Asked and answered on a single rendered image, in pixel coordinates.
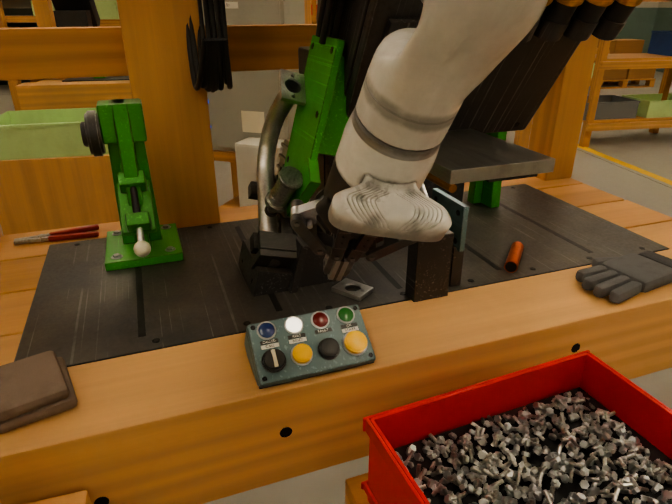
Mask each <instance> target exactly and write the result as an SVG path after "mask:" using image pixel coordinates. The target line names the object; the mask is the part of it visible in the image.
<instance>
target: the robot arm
mask: <svg viewBox="0 0 672 504"><path fill-rule="evenodd" d="M421 2H422V3H423V9H422V13H421V17H420V20H419V23H418V26H417V28H404V29H399V30H397V31H394V32H392V33H390V34H389V35H388V36H386V37H385V38H384V39H383V40H382V42H381V43H380V44H379V46H378V47H377V49H376V51H375V53H374V55H373V58H372V60H371V63H370V65H369V68H368V71H367V74H366V76H365V79H364V82H363V85H362V88H361V91H360V94H359V97H358V100H357V103H356V105H355V108H354V110H353V112H352V113H351V115H350V117H349V119H348V121H347V123H346V126H345V128H344V131H343V134H342V137H341V140H340V143H339V146H338V149H337V152H336V155H335V158H334V161H333V164H332V167H331V170H330V173H329V176H328V179H327V182H326V185H325V187H324V188H323V189H322V190H320V191H319V192H318V193H317V195H316V198H315V200H314V201H311V202H308V203H305V204H304V202H303V201H302V200H299V199H295V200H292V201H291V208H290V225H291V226H292V228H293V229H294V230H295V231H296V232H297V234H298V235H299V236H300V237H301V238H302V239H303V241H304V242H305V243H306V244H307V245H308V246H309V248H310V249H311V250H312V251H313V252H314V253H315V254H316V255H324V254H326V255H325V257H324V260H323V271H324V274H327V276H328V279H329V280H338V281H341V279H342V277H343V276H347V275H349V273H350V271H351V269H352V267H353V265H354V263H355V262H357V261H358V260H359V258H366V260H367V261H376V260H378V259H380V258H382V257H385V256H387V255H389V254H391V253H394V252H396V251H398V250H400V249H402V248H405V247H407V246H409V245H411V244H414V243H416V242H418V241H420V242H437V241H440V240H442V238H443V237H444V236H445V234H446V233H447V231H448V230H449V228H450V227H451V225H452V221H451V217H450V214H449V213H448V211H447V210H446V208H445V207H443V206H442V205H440V204H439V203H437V202H436V201H434V200H432V199H431V198H429V197H427V196H426V195H424V194H423V193H422V192H421V191H420V188H421V186H422V184H423V183H424V181H425V179H426V177H427V175H428V173H429V172H430V170H431V168H432V166H433V164H434V162H435V159H436V157H437V154H438V151H439V148H440V145H441V143H442V141H443V139H444V137H445V135H446V133H447V132H448V130H449V128H450V126H451V124H452V122H453V120H454V119H455V117H456V115H457V113H458V111H459V109H460V107H461V105H462V103H463V101H464V99H465V98H466V97H467V96H468V95H469V94H470V93H471V92H472V91H473V90H474V89H475V88H476V87H477V86H478V85H479V84H480V83H481V82H482V81H483V80H484V79H485V78H486V77H487V76H488V75H489V74H490V73H491V72H492V71H493V70H494V68H495V67H496V66H497V65H498V64H499V63H500V62H501V61H502V60H503V59H504V58H505V57H506V56H507V55H508V54H509V53H510V52H511V51H512V50H513V49H514V48H515V47H516V46H517V45H518V44H519V43H520V42H521V41H522V40H523V39H524V38H525V36H526V35H527V34H528V33H529V32H530V31H531V29H532V28H533V27H534V25H535V24H536V22H537V21H538V19H539V18H540V16H541V14H542V12H543V11H544V9H545V7H546V4H547V2H548V0H421ZM317 215H319V216H320V218H321V219H322V221H323V222H324V224H325V225H326V227H327V228H328V230H329V231H330V232H331V235H328V234H326V231H325V229H324V228H323V227H322V226H321V224H320V223H319V222H318V220H317V219H316V216H317ZM383 240H384V244H383V245H381V246H379V247H377V246H376V244H377V243H379V242H381V241H383Z"/></svg>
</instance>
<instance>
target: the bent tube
mask: <svg viewBox="0 0 672 504"><path fill-rule="evenodd" d="M279 87H280V90H279V92H278V94H277V96H276V98H275V100H274V102H273V103H272V105H271V107H270V109H269V111H268V114H267V116H266V119H265V122H264V125H263V128H262V132H261V137H260V142H259V148H258V155H257V196H258V217H259V231H269V232H278V225H277V215H276V216H275V217H269V216H267V215H266V213H265V211H264V209H265V207H266V205H265V197H266V195H267V193H268V192H269V191H270V189H271V188H273V187H274V185H275V179H274V163H275V153H276V147H277V142H278V138H279V134H280V131H281V128H282V125H283V123H284V121H285V119H286V117H287V115H288V114H289V112H290V110H291V108H292V107H293V105H294V104H298V105H302V106H305V104H306V94H305V77H304V74H300V73H296V72H292V71H288V70H284V69H280V71H279Z"/></svg>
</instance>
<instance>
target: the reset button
mask: <svg viewBox="0 0 672 504"><path fill-rule="evenodd" d="M292 356H293V359H294V360H295V361H296V362H297V363H300V364H305V363H307V362H309V361H310V359H311V357H312V349H311V348H310V347H309V346H308V345H307V344H298V345H296V346H295V347H294V349H293V352H292Z"/></svg>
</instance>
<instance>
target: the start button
mask: <svg viewBox="0 0 672 504"><path fill-rule="evenodd" d="M344 345H345V347H346V349H347V350H348V351H349V352H351V353H354V354H359V353H361V352H363V351H364V350H365V348H366V347H367V338H366V336H365V335H364V334H363V333H362V332H360V331H351V332H349V333H348V334H347V335H346V337H345V339H344Z"/></svg>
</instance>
